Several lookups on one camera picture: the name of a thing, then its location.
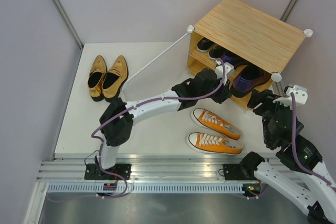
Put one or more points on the white translucent cabinet door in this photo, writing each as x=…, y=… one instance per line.
x=161, y=73

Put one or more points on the purple loafer shoe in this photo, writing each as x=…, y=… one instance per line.
x=234, y=59
x=249, y=78

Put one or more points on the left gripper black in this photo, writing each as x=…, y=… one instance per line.
x=224, y=94

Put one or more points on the gold heeled shoe right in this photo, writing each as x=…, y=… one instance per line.
x=115, y=78

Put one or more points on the orange canvas sneaker lower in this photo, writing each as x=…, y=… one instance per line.
x=211, y=144

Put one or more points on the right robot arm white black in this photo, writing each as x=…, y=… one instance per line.
x=317, y=199

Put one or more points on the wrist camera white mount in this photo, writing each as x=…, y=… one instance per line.
x=300, y=94
x=224, y=70

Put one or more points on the aluminium rail frame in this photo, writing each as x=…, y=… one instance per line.
x=189, y=170

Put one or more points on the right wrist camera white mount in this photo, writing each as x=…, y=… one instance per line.
x=300, y=94

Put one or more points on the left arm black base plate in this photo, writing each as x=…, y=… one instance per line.
x=93, y=172

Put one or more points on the orange canvas sneaker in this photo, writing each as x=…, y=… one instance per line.
x=210, y=120
x=211, y=144

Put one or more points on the orange canvas sneaker upper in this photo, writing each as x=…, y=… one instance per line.
x=210, y=120

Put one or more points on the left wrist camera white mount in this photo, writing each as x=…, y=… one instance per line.
x=224, y=70

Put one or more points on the white slotted cable duct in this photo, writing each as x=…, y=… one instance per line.
x=166, y=188

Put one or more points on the gold heeled shoe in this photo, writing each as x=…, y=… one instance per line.
x=115, y=78
x=95, y=80

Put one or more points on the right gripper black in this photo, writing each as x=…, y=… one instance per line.
x=266, y=96

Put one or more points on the wooden two-shelf shoe cabinet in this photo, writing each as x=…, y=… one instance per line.
x=257, y=37

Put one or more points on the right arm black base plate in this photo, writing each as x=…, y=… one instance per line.
x=231, y=172

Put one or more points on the black canvas sneaker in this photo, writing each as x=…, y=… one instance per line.
x=217, y=52
x=204, y=45

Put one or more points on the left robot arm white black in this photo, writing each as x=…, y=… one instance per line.
x=118, y=119

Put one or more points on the gold heeled shoe left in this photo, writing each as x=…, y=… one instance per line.
x=95, y=80

